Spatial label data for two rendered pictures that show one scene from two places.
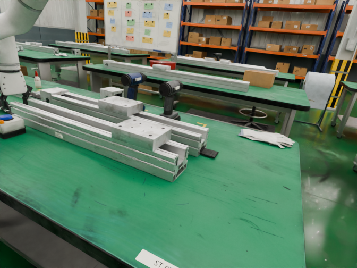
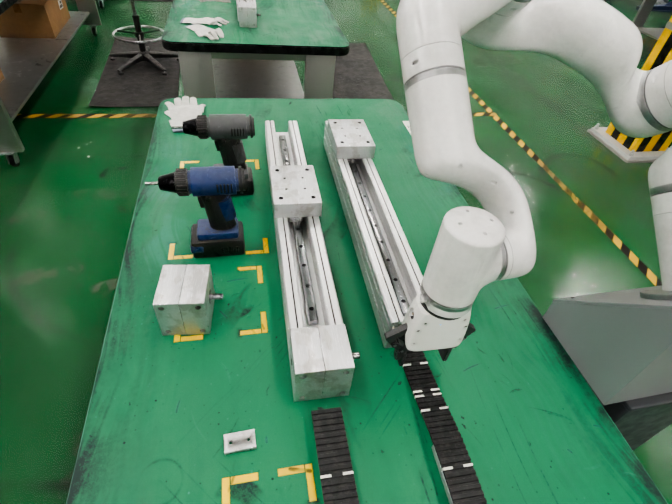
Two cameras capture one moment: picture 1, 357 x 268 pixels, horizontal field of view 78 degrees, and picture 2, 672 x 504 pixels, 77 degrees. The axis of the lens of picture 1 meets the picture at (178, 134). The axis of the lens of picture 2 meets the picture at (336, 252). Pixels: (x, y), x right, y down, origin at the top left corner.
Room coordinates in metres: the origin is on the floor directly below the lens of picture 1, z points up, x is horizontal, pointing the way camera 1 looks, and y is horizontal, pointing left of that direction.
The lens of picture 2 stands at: (1.38, 0.99, 1.49)
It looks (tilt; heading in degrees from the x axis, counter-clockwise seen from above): 43 degrees down; 230
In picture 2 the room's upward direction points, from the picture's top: 7 degrees clockwise
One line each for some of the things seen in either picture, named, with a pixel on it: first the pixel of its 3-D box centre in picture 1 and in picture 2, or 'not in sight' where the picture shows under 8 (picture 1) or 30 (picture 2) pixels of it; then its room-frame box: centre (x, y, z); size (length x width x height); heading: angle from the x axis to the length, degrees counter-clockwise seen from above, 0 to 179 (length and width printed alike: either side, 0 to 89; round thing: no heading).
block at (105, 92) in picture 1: (110, 97); (192, 299); (1.25, 0.42, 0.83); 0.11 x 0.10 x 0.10; 151
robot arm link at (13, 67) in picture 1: (8, 66); (445, 293); (0.95, 0.75, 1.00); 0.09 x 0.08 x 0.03; 155
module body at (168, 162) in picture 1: (87, 131); (366, 207); (0.76, 0.35, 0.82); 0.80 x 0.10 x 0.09; 65
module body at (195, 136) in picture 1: (121, 118); (294, 210); (0.93, 0.27, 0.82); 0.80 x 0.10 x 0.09; 65
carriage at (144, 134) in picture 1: (141, 136); (349, 142); (0.65, 0.12, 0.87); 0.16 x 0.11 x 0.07; 65
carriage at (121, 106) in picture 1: (120, 108); (294, 194); (0.93, 0.27, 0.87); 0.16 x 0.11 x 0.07; 65
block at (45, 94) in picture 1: (53, 99); (326, 361); (1.11, 0.67, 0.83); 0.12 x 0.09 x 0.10; 155
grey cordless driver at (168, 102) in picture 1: (172, 103); (217, 155); (1.03, 0.04, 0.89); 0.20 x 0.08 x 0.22; 157
